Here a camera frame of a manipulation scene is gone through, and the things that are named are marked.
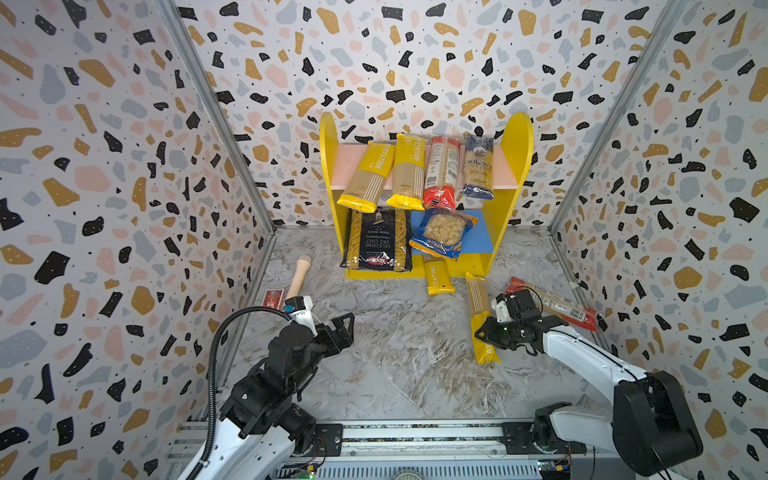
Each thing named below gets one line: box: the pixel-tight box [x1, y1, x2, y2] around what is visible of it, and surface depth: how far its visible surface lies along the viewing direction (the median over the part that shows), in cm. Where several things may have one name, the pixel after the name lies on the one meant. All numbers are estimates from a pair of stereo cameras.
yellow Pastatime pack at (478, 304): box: [465, 272, 501, 365], surface depth 91 cm
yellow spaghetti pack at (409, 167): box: [386, 133, 427, 211], surface depth 76 cm
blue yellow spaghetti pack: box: [463, 135, 495, 200], surface depth 78 cm
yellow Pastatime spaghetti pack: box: [337, 141, 395, 213], surface depth 75 cm
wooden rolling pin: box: [286, 254, 312, 300], surface depth 106 cm
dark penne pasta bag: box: [340, 205, 413, 273], surface depth 94 cm
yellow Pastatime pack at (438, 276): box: [422, 255, 457, 296], surface depth 105 cm
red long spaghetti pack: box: [506, 277, 597, 332], surface depth 97 cm
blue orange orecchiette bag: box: [409, 207, 479, 262], surface depth 97 cm
